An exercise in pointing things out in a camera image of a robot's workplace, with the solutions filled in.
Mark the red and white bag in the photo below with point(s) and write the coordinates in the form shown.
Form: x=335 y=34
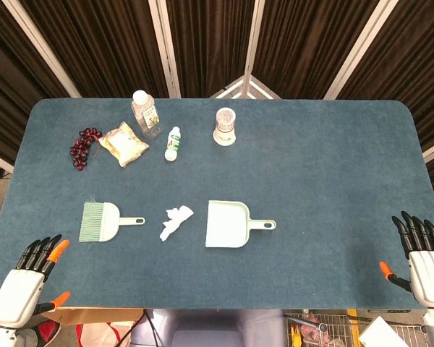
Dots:
x=105 y=334

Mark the dark red grape bunch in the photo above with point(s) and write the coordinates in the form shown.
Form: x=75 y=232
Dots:
x=80 y=148

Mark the yellow snack bag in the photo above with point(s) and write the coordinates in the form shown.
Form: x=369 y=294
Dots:
x=124 y=146

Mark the blue table mat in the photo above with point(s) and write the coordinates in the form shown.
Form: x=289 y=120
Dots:
x=311 y=180

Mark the grey robot torso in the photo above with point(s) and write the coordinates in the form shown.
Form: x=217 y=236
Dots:
x=209 y=329

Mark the small green hand brush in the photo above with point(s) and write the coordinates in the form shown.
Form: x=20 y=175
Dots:
x=101 y=222

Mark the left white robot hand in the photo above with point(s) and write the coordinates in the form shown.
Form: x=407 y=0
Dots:
x=18 y=296

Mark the small white green-label bottle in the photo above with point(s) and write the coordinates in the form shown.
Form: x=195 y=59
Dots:
x=172 y=144

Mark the dark brown curtain panel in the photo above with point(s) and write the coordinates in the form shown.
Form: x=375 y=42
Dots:
x=7 y=90
x=412 y=65
x=105 y=47
x=304 y=43
x=209 y=43

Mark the white triangular frame base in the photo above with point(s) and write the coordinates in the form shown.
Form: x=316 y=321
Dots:
x=255 y=90

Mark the pale green dustpan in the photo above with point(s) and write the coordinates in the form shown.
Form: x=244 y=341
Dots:
x=226 y=226

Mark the white paper sheet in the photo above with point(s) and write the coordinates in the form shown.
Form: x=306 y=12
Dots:
x=379 y=334

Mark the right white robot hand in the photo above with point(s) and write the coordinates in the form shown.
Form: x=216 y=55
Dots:
x=428 y=278

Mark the clear plastic bottle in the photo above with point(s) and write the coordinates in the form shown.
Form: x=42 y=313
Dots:
x=146 y=115

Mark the white cup with pink lid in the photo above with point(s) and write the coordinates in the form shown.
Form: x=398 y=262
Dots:
x=224 y=130

